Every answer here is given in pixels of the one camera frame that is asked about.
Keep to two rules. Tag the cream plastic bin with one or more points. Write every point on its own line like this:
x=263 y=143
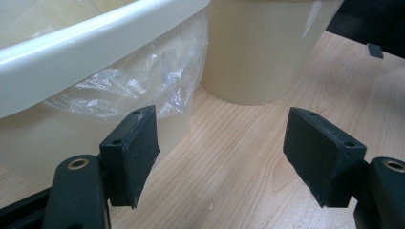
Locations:
x=63 y=54

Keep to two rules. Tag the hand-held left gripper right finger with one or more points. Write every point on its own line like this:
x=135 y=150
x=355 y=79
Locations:
x=321 y=156

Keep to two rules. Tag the clear plastic bin liner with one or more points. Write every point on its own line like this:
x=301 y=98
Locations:
x=140 y=82

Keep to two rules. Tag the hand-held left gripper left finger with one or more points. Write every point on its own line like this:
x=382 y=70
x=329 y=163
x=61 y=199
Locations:
x=130 y=156

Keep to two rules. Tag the clear container of dried chillies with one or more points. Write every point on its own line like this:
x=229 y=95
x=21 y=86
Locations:
x=258 y=54

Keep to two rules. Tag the small dark square piece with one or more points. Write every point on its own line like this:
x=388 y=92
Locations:
x=375 y=51

